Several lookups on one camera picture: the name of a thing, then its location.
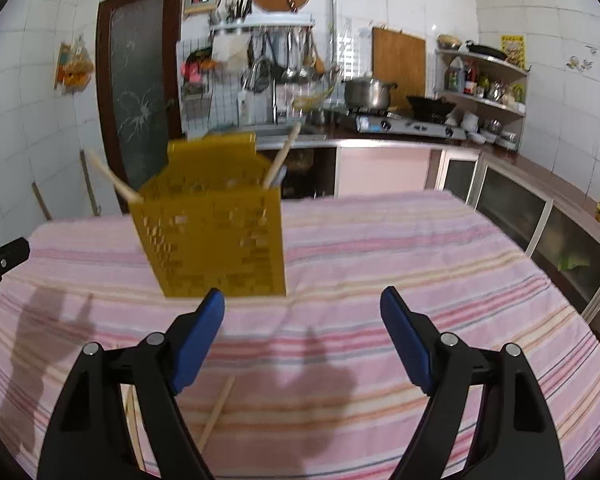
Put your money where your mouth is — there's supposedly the hanging utensil rack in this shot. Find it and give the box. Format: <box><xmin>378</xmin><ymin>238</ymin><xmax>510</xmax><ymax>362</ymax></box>
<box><xmin>175</xmin><ymin>12</ymin><xmax>319</xmax><ymax>136</ymax></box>

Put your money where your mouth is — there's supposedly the wooden chopstick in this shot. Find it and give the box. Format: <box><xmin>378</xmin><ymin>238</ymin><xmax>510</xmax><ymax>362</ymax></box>
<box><xmin>262</xmin><ymin>122</ymin><xmax>302</xmax><ymax>190</ymax></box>
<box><xmin>85</xmin><ymin>150</ymin><xmax>144</xmax><ymax>204</ymax></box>
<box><xmin>122</xmin><ymin>385</ymin><xmax>146</xmax><ymax>471</ymax></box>
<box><xmin>198</xmin><ymin>376</ymin><xmax>236</xmax><ymax>452</ymax></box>

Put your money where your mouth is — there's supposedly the steel cooking pot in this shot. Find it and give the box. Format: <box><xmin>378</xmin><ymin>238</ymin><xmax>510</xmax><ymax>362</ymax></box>
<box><xmin>344</xmin><ymin>77</ymin><xmax>398</xmax><ymax>110</ymax></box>

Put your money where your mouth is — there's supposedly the black wok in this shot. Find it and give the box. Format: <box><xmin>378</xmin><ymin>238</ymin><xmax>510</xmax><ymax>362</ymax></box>
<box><xmin>465</xmin><ymin>40</ymin><xmax>507</xmax><ymax>61</ymax></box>

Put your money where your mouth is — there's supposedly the wooden cutting board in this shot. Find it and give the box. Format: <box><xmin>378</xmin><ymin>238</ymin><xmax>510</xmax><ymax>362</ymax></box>
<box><xmin>372</xmin><ymin>27</ymin><xmax>426</xmax><ymax>110</ymax></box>

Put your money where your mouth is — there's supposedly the corner wall shelf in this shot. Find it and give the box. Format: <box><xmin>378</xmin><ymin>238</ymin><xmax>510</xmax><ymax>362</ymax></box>
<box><xmin>432</xmin><ymin>34</ymin><xmax>530</xmax><ymax>152</ymax></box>

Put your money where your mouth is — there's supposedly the hanging orange snack bag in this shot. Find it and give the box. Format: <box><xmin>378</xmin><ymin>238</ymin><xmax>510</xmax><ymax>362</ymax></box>
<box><xmin>54</xmin><ymin>35</ymin><xmax>95</xmax><ymax>93</ymax></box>

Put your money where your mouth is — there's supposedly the gas stove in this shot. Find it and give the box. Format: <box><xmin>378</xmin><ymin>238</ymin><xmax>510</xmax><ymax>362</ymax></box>
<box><xmin>339</xmin><ymin>112</ymin><xmax>467</xmax><ymax>141</ymax></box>

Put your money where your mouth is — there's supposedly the yellow perforated utensil basket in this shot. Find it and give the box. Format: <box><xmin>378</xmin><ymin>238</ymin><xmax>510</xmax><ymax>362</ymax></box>
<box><xmin>129</xmin><ymin>132</ymin><xmax>286</xmax><ymax>298</ymax></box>

